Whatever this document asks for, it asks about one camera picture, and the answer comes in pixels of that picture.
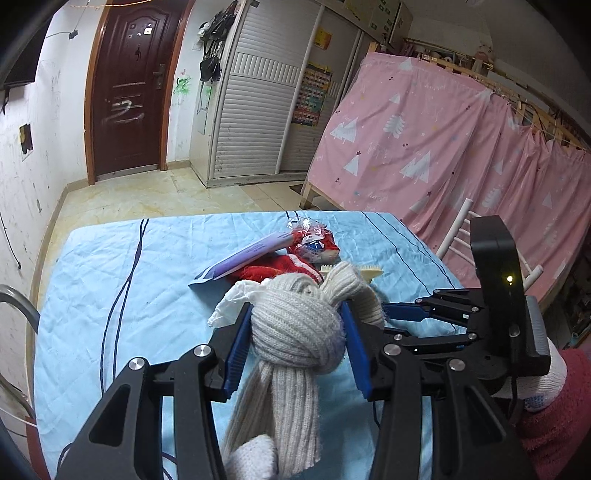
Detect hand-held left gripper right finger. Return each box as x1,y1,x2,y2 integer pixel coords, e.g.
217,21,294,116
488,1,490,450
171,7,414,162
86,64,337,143
341,305,536,480

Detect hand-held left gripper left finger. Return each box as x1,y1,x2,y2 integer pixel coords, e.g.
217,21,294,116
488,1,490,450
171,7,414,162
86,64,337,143
51,302,254,480

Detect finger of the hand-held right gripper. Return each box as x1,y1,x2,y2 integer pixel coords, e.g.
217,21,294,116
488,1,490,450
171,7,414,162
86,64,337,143
383,325,490,361
381,288,485,324

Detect beige knitted scarf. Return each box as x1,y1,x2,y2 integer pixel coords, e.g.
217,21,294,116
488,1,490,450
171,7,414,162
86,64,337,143
222,261,386,478

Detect red sock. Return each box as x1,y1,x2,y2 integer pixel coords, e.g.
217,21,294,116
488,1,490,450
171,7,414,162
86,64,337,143
228,251,324,284

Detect purple packet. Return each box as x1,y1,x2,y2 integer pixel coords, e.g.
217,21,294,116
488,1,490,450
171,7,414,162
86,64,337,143
188,231,296,284

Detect person's right hand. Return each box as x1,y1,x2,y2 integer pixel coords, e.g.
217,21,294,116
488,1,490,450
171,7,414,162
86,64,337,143
524,348,571,414

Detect white crumpled tissue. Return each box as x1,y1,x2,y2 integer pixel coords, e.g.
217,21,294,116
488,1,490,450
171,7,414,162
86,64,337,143
207,279,266,329

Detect cream brush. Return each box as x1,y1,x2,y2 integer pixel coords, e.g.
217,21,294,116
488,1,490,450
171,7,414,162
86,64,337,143
321,265,384,282

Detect white metal chair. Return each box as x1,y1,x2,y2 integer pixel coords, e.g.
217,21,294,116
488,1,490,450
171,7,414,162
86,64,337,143
436,198,543,289

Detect white sock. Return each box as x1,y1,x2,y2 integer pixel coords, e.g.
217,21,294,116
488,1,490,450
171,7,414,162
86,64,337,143
226,436,278,480

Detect red clear snack wrapper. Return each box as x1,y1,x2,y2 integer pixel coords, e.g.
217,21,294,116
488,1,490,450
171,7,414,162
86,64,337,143
285,217,340,266

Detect light blue bed sheet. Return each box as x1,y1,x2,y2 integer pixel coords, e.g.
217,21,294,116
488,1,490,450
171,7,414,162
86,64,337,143
34,210,472,480

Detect pink tree print curtain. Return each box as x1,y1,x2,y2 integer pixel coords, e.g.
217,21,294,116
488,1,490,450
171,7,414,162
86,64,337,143
307,51,591,319

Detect grey metal chair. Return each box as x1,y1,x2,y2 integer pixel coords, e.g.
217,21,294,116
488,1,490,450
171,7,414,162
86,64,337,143
0,284,42,416

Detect white slatted wardrobe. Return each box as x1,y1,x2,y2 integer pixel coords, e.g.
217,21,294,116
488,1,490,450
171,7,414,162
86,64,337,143
205,0,370,188

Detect colourful chart poster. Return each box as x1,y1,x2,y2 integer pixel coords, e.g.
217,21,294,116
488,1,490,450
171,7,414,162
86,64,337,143
292,62,332,127

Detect dark brown door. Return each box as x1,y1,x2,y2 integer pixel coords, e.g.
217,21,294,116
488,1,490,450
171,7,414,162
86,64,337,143
83,0,195,185

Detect black hanging bag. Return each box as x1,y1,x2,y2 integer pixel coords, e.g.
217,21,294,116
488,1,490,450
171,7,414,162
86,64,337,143
198,53,222,84
203,2,238,42

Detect white overhead cabinets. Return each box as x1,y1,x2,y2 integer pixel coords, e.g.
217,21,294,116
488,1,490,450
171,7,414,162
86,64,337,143
323,0,414,51

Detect black wall television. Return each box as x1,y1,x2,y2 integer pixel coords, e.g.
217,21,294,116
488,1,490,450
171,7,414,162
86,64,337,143
0,0,56,88

